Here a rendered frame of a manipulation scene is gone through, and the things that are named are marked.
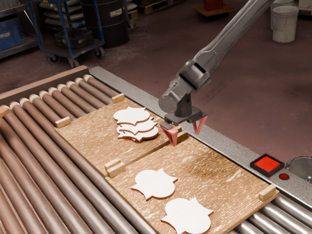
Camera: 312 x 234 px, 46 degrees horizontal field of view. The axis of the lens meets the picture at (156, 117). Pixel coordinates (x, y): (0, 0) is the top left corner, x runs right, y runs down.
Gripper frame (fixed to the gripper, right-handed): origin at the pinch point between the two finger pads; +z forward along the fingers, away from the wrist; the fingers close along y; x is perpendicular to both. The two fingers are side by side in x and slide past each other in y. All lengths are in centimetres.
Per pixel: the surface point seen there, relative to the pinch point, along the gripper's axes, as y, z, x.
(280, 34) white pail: 305, 85, 192
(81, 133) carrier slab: -18.1, 8.4, 42.1
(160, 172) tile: -10.8, 8.2, 0.2
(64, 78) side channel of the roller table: -1, 7, 97
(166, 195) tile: -15.7, 8.5, -8.9
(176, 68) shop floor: 175, 95, 233
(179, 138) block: 5.0, 7.3, 10.1
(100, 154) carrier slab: -19.5, 8.8, 24.6
